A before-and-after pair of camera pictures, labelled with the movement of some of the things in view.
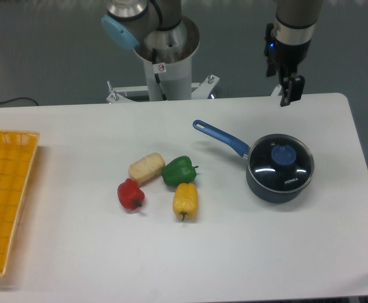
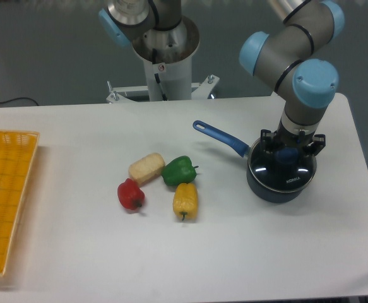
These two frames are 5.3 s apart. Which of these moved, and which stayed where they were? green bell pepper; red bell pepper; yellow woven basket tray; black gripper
Moved: black gripper
Stayed: green bell pepper; yellow woven basket tray; red bell pepper
